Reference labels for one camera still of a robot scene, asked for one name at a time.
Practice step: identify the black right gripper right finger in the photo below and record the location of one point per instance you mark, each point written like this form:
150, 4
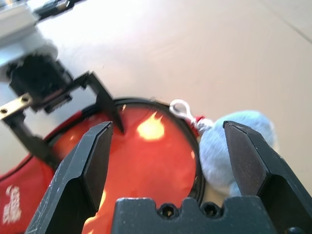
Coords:
263, 170

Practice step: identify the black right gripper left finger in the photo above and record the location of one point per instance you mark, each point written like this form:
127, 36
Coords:
78, 175

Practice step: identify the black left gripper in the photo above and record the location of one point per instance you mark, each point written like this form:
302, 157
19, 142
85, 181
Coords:
41, 80

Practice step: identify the grey plush zipper charm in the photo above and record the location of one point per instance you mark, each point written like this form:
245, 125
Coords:
214, 151

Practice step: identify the black and red paddle case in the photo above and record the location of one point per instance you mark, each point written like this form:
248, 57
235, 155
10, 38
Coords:
14, 185

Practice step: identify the red ping-pong paddle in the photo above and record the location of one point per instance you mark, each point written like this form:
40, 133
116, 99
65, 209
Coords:
151, 165

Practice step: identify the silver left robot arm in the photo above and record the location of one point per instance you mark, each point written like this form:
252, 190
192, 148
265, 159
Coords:
24, 46

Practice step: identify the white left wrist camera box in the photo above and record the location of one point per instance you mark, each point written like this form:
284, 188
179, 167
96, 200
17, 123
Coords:
14, 17

